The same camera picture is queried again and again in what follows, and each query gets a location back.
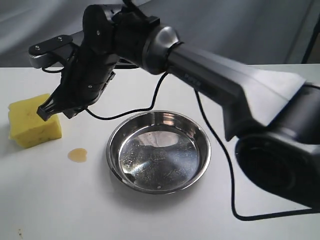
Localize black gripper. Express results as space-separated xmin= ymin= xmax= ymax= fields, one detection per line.
xmin=36 ymin=43 xmax=119 ymax=122

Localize yellow sponge block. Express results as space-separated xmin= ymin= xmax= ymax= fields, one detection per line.
xmin=8 ymin=93 xmax=63 ymax=149

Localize round stainless steel dish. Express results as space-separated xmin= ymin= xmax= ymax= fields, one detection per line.
xmin=106 ymin=110 xmax=212 ymax=195

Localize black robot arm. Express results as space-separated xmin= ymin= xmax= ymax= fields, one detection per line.
xmin=29 ymin=0 xmax=320 ymax=210

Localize small amber liquid spill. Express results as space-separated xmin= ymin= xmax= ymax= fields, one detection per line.
xmin=67 ymin=148 xmax=88 ymax=163

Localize grey fabric backdrop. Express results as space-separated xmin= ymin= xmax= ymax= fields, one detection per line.
xmin=0 ymin=0 xmax=320 ymax=67

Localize black stand pole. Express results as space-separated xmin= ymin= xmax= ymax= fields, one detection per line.
xmin=301 ymin=17 xmax=320 ymax=64

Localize black camera cable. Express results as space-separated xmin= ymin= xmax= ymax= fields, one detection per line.
xmin=41 ymin=53 xmax=315 ymax=222

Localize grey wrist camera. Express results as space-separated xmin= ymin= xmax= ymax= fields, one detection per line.
xmin=28 ymin=35 xmax=73 ymax=69

